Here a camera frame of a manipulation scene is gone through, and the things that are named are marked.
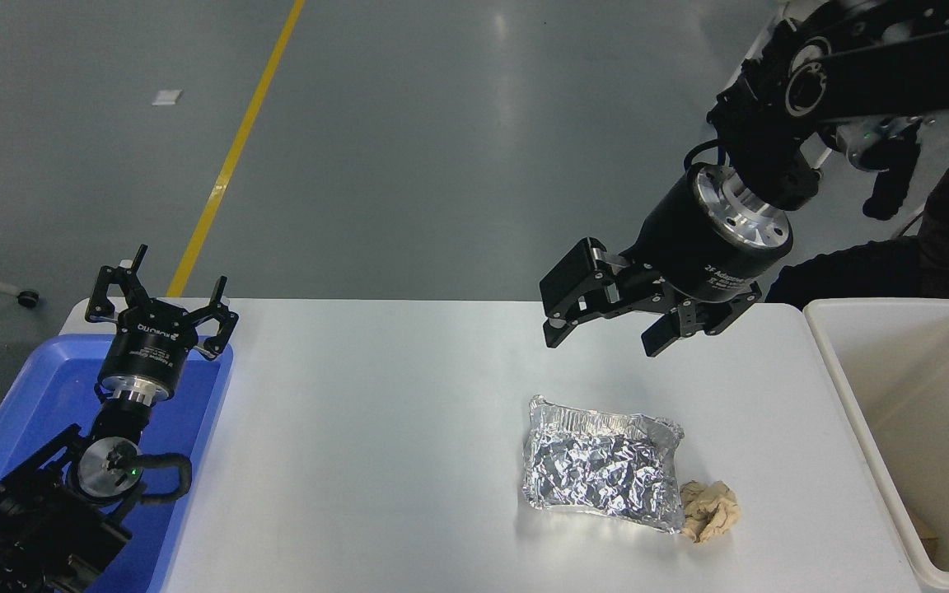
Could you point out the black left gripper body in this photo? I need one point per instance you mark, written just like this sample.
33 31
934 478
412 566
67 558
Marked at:
149 346

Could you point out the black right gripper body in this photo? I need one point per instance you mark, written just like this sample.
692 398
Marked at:
689 247

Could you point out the silver foil tray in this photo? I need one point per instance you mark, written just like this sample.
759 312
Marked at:
598 469

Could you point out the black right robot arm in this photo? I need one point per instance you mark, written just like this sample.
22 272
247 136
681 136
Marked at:
771 99

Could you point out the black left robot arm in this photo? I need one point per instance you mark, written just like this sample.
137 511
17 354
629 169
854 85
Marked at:
38 511

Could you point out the blue plastic tray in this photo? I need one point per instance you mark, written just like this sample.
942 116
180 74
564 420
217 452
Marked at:
54 395

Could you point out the crumpled tan paper ball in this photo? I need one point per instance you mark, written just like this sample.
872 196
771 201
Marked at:
709 511

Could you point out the small white paper scrap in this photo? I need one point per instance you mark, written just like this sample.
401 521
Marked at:
167 97

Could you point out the large pale plastic bin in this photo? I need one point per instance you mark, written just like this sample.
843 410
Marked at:
919 395

